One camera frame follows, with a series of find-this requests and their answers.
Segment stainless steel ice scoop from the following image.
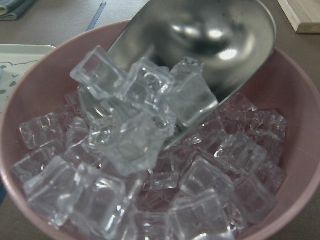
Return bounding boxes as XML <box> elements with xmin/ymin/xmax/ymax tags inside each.
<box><xmin>107</xmin><ymin>0</ymin><xmax>277</xmax><ymax>104</ymax></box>

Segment pile of clear ice cubes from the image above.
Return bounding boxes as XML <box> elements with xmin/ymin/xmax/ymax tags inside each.
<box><xmin>11</xmin><ymin>46</ymin><xmax>288</xmax><ymax>240</ymax></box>

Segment pink bowl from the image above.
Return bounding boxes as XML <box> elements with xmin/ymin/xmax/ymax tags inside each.
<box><xmin>0</xmin><ymin>19</ymin><xmax>320</xmax><ymax>240</ymax></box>

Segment cream bear serving tray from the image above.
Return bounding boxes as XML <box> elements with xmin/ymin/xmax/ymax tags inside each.
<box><xmin>0</xmin><ymin>44</ymin><xmax>55</xmax><ymax>112</ymax></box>

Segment wooden cutting board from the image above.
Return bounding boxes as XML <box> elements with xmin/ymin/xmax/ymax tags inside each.
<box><xmin>277</xmin><ymin>0</ymin><xmax>320</xmax><ymax>35</ymax></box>

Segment grey folded cloth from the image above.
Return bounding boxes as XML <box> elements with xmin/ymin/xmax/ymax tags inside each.
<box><xmin>0</xmin><ymin>0</ymin><xmax>36</xmax><ymax>21</ymax></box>

